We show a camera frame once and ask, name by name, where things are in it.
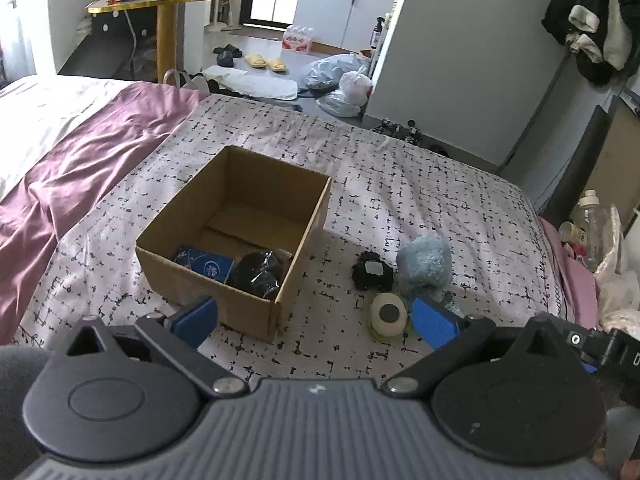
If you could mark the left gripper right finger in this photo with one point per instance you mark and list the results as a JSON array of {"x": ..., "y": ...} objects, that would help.
[{"x": 455, "y": 342}]

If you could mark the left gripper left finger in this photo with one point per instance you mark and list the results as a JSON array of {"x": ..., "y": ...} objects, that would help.
[{"x": 174, "y": 341}]

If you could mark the light blue fluffy plush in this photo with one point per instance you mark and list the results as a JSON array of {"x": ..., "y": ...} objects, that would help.
[{"x": 424, "y": 267}]

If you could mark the blue printed packet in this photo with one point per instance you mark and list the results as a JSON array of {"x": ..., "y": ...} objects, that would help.
[{"x": 213, "y": 266}]

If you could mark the black fuzzy item white tag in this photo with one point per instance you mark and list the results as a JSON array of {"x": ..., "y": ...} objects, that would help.
[{"x": 371, "y": 272}]

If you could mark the white black patterned blanket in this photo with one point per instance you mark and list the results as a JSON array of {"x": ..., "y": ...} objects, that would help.
[{"x": 383, "y": 194}]

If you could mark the brown cardboard box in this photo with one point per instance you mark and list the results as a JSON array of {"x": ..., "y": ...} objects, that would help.
[{"x": 240, "y": 202}]

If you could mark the bedside plastic bottle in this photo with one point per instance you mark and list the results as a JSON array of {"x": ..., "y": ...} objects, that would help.
[{"x": 595, "y": 223}]

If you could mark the mauve satin bed sheet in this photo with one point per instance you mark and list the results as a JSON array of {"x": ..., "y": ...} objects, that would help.
[{"x": 68, "y": 181}]

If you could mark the clear plastic bag on floor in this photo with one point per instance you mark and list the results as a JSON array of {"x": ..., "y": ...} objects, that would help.
[{"x": 336, "y": 104}]

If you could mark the white floor mat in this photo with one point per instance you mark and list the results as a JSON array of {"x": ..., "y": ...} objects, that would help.
[{"x": 256, "y": 86}]

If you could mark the white red plastic bag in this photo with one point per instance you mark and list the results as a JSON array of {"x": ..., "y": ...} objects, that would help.
[{"x": 356, "y": 87}]

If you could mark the white pillow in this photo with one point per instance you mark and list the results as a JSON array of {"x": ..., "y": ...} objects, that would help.
[{"x": 38, "y": 111}]

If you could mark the black slippers pair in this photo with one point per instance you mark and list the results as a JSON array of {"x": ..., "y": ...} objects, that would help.
[{"x": 227, "y": 55}]

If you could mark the left yellow slipper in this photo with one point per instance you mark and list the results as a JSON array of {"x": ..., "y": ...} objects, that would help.
[{"x": 256, "y": 61}]

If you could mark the grey blue garbage bag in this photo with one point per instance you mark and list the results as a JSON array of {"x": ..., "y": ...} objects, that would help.
[{"x": 326, "y": 73}]

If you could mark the pack of water bottles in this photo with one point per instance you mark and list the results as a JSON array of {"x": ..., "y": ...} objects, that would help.
[{"x": 297, "y": 39}]

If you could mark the hanging black white clothes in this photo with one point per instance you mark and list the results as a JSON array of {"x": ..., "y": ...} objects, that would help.
[{"x": 603, "y": 35}]

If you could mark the round yellow edged table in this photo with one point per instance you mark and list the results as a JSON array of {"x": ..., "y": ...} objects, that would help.
[{"x": 166, "y": 25}]

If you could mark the white kitchen cabinet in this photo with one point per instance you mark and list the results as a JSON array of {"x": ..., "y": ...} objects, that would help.
[{"x": 346, "y": 24}]

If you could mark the brown board against wall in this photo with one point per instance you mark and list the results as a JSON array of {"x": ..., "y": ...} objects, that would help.
[{"x": 616, "y": 175}]

